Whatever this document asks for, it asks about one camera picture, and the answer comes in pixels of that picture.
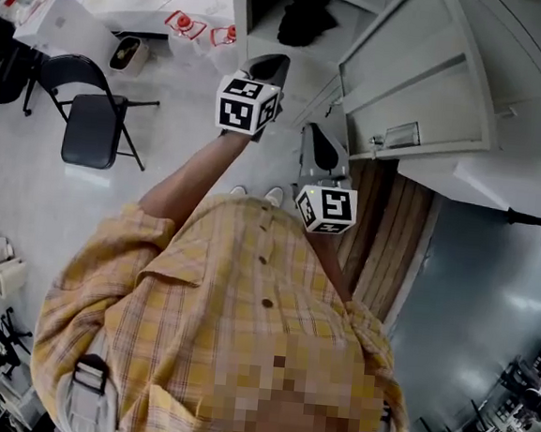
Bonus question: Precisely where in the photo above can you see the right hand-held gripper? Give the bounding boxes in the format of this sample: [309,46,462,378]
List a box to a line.
[292,121,365,237]

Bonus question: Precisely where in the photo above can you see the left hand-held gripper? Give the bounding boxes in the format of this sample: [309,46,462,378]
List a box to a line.
[214,48,293,141]

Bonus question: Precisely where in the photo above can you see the black umbrella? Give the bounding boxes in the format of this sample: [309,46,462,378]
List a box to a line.
[275,0,342,51]

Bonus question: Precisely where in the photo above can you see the grey metal locker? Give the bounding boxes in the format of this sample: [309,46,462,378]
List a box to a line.
[215,0,541,176]

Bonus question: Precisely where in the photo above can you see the person's left forearm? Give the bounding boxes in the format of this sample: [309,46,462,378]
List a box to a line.
[134,123,253,245]

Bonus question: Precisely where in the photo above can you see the person's right forearm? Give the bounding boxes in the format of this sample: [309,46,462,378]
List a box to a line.
[303,230,359,303]

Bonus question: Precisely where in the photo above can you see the grey open locker door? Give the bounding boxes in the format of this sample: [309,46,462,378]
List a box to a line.
[329,0,512,172]

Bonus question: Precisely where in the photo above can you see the clear red-capped water bottle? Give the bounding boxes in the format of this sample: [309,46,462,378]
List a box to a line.
[160,8,209,60]
[206,22,244,67]

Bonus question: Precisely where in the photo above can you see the person's right white shoe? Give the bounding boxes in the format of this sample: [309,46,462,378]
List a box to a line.
[262,186,286,208]

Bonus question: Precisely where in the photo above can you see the brown wooden slatted bench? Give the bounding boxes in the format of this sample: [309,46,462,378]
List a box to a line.
[331,155,439,326]

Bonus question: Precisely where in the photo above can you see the white trash bin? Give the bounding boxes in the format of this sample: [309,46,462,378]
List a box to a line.
[107,34,151,78]

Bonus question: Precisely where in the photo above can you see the white cabinet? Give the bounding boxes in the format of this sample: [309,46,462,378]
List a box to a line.
[392,145,541,226]

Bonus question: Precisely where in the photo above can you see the black folding chair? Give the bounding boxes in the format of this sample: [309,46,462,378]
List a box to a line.
[32,52,164,174]

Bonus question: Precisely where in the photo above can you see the white cardboard box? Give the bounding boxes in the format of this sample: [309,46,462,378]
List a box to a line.
[11,0,126,65]

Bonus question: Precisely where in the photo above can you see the yellow plaid shirt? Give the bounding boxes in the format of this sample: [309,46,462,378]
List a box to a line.
[24,179,428,432]

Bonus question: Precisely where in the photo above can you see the black office chair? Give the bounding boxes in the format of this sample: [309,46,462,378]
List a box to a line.
[0,12,53,119]

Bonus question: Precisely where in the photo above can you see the beige plastic box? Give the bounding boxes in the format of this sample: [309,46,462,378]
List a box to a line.
[0,256,29,302]

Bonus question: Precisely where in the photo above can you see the grey left backpack strap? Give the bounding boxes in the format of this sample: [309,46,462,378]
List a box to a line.
[66,352,126,432]

